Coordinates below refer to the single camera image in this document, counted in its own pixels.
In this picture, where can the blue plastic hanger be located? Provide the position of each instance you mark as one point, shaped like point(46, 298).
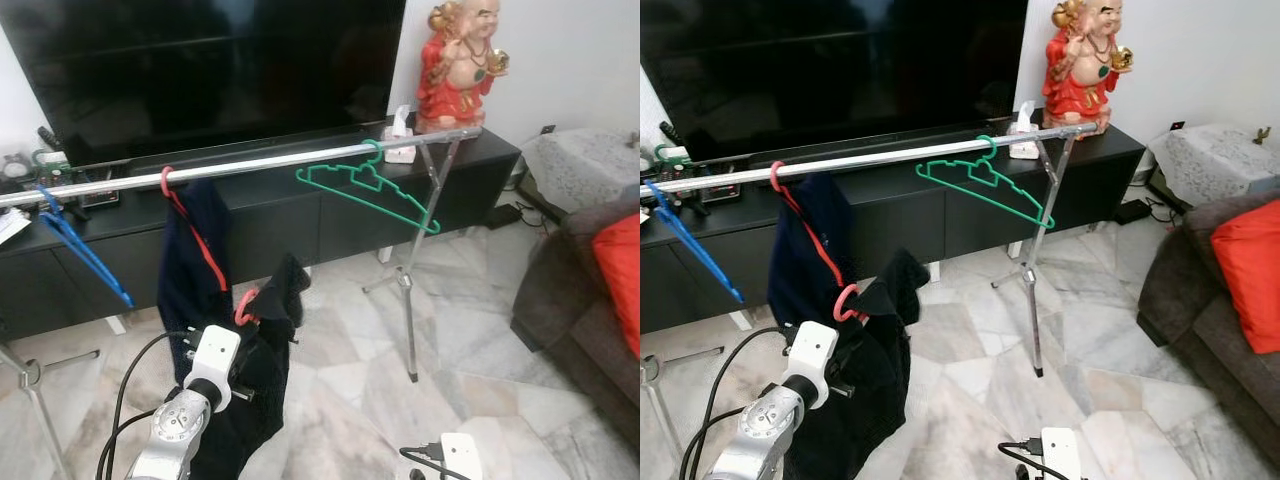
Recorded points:
point(695, 250)
point(85, 255)

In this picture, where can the black remote control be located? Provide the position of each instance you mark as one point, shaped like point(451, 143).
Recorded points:
point(671, 133)
point(48, 138)

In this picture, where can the black printed clothes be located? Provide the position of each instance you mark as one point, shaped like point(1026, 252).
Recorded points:
point(260, 380)
point(870, 380)

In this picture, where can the patterned tissue pack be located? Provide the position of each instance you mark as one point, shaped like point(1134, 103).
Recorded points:
point(399, 140)
point(1024, 137)

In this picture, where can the red plastic hanger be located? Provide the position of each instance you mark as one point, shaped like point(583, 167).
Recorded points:
point(241, 308)
point(200, 240)
point(815, 240)
point(840, 305)

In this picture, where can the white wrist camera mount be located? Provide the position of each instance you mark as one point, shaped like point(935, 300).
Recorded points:
point(812, 357)
point(462, 458)
point(213, 360)
point(1062, 455)

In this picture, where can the black power adapter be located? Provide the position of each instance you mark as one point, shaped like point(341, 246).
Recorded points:
point(1132, 210)
point(503, 215)

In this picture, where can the small gold ornament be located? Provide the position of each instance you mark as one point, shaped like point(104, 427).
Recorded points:
point(1262, 134)

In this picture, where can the black flat television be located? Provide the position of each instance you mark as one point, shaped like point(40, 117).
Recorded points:
point(830, 70)
point(200, 70)

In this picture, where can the small green gadget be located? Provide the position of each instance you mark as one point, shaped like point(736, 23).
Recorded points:
point(50, 158)
point(673, 154)

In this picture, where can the silver metal clothes rack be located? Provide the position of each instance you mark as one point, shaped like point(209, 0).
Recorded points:
point(300, 160)
point(920, 155)

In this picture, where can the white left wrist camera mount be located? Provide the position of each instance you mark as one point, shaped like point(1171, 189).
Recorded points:
point(213, 360)
point(812, 357)

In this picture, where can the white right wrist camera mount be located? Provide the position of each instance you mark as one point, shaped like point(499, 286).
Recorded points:
point(462, 458)
point(1062, 455)

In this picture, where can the table with white lace cloth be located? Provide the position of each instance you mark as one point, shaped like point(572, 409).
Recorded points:
point(1210, 160)
point(580, 165)

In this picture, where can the black television cabinet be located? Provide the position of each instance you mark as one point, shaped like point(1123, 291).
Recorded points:
point(300, 215)
point(920, 210)

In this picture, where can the dark grey-brown sofa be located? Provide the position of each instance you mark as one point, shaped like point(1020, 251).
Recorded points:
point(1200, 320)
point(570, 320)

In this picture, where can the green plastic hanger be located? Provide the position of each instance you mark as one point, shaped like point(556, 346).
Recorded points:
point(995, 180)
point(375, 185)

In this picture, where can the small black display box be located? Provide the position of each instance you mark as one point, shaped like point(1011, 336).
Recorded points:
point(720, 192)
point(99, 198)

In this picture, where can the white paper sheets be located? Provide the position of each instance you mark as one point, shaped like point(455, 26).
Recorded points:
point(12, 225)

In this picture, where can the red gold deity statue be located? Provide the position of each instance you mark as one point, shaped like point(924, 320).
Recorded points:
point(460, 70)
point(1085, 70)

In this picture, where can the navy blue shirt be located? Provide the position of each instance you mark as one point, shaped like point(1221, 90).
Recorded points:
point(185, 280)
point(800, 280)

